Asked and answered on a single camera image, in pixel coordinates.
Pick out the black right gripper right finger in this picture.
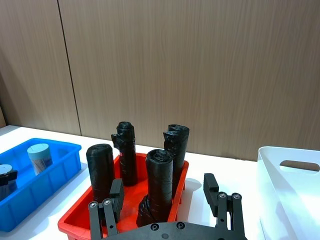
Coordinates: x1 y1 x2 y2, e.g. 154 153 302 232
203 172 247 238

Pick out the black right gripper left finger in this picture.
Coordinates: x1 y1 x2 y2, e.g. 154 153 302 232
87 178 125 240

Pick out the red plastic bin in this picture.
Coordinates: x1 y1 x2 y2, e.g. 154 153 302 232
57 152 190 240

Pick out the black garbage bag roll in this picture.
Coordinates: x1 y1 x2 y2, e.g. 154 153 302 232
86 143 116 205
162 124 190 198
111 121 138 187
136 149 174 228

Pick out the blue plastic bin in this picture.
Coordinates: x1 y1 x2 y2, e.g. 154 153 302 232
0 137 82 233

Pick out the light blue capped cylinder container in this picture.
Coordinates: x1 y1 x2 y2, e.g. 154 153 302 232
0 164 18 201
26 142 54 176

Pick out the white plastic basket with handle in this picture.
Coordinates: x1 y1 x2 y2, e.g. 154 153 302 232
257 146 320 240

